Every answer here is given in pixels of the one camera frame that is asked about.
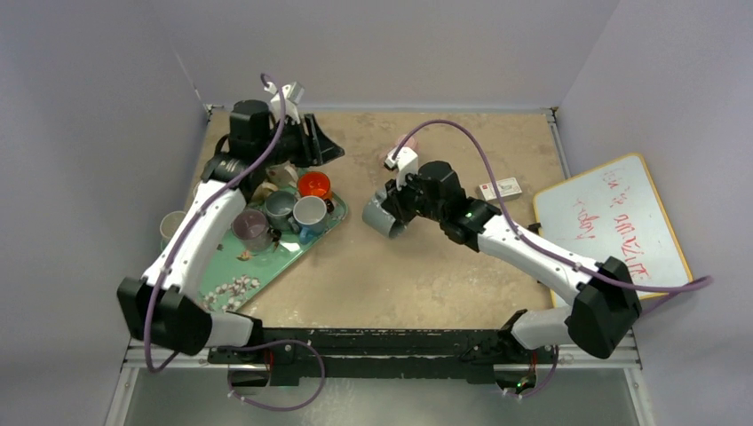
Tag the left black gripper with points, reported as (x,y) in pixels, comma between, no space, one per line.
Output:
(322,149)

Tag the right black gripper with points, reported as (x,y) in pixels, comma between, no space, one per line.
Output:
(401,203)

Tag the orange mug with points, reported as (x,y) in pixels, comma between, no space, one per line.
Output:
(315,183)

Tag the cream floral mug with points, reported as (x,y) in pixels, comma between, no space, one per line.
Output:
(283,175)

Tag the blue mug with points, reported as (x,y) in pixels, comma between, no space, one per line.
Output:
(311,216)

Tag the grey-teal mug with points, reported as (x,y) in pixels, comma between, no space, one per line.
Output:
(380,220)

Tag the grey-blue mug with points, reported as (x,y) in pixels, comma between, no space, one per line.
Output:
(278,208)

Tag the purple mug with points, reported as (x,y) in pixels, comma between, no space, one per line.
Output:
(253,230)

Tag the white-grey mug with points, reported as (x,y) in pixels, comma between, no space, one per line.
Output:
(169,226)

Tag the beige round mug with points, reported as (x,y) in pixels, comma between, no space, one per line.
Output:
(263,191)

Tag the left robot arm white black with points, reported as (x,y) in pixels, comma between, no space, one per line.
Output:
(159,306)

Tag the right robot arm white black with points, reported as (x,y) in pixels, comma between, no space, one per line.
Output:
(597,314)

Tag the small red white box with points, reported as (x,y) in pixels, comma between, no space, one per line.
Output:
(509,188)

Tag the green floral tray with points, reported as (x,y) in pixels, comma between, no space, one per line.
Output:
(234,275)

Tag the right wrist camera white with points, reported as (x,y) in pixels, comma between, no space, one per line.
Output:
(404,161)

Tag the whiteboard with yellow frame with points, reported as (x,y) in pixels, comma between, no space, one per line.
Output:
(615,210)

